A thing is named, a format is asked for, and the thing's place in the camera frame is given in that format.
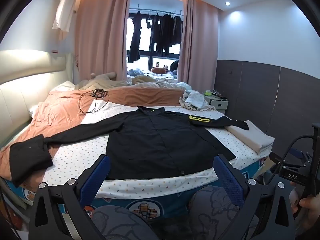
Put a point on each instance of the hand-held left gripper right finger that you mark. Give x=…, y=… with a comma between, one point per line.
x=227, y=177

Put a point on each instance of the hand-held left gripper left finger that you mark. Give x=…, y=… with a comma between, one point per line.
x=95, y=180

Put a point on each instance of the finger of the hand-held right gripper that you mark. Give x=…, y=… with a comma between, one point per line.
x=298, y=153
x=277, y=158

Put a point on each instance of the black jacket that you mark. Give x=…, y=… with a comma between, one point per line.
x=150, y=142

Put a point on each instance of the person's right hand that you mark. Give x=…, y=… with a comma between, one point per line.
x=310, y=210

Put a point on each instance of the white floral bed sheet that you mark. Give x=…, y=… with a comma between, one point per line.
x=75, y=155

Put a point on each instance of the folded beige cloth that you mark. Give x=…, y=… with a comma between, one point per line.
x=252, y=137

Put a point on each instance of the person's grey patterned trousers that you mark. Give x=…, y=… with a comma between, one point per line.
x=215, y=212

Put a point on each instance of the person's left leg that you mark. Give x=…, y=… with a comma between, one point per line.
x=120, y=225

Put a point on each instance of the white nightstand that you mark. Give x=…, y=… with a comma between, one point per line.
x=220, y=103

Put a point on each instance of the orange blanket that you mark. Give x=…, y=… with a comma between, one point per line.
x=62, y=105

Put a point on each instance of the pale printed folded cloth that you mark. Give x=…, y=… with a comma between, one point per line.
x=197, y=100

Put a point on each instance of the cream fringed cloth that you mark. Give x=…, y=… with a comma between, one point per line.
x=185, y=102

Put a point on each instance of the green small item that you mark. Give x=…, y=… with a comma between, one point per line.
x=207, y=93

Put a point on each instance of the blue plush toy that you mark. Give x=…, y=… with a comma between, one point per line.
x=135, y=72

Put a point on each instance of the beige padded headboard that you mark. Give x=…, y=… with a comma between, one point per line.
x=20, y=92

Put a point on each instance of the beige duvet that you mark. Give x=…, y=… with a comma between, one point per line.
x=155, y=81

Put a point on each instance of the brown plush toy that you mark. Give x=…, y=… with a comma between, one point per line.
x=158, y=70

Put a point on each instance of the pink curtain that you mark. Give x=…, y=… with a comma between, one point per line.
x=200, y=42
x=100, y=30

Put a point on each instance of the long black hanging coat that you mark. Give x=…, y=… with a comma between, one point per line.
x=135, y=37

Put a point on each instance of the dark hanging garment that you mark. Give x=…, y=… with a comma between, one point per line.
x=155, y=33
x=166, y=33
x=177, y=30

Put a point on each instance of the white hanging garment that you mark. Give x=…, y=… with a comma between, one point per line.
x=66, y=7

